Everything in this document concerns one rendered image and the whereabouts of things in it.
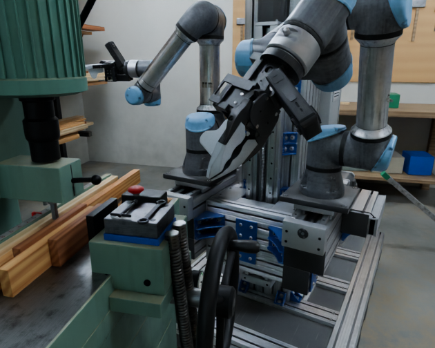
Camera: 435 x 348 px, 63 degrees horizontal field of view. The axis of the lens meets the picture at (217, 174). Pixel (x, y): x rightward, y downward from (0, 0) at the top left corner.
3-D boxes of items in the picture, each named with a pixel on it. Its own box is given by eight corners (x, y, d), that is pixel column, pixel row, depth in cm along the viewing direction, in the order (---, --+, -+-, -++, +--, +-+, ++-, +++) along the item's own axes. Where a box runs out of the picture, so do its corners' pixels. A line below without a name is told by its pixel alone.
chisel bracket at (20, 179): (65, 212, 66) (59, 168, 63) (0, 205, 69) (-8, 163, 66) (87, 197, 73) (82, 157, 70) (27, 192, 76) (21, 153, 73)
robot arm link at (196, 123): (181, 149, 140) (179, 115, 135) (192, 142, 152) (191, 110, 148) (210, 151, 137) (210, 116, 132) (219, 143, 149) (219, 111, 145)
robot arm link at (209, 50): (191, 142, 151) (188, 1, 134) (201, 135, 164) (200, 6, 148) (218, 143, 147) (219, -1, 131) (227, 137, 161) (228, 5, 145)
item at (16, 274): (13, 297, 55) (7, 270, 54) (3, 296, 56) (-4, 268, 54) (99, 226, 79) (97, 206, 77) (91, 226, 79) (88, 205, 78)
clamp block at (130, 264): (163, 298, 60) (161, 250, 57) (91, 288, 63) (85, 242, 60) (189, 253, 74) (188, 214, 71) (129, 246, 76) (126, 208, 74)
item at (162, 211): (159, 246, 59) (157, 215, 57) (98, 239, 61) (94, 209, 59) (183, 214, 71) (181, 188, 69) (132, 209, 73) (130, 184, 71)
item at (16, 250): (25, 278, 60) (19, 248, 59) (17, 277, 61) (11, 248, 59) (90, 226, 79) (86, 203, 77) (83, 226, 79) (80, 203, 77)
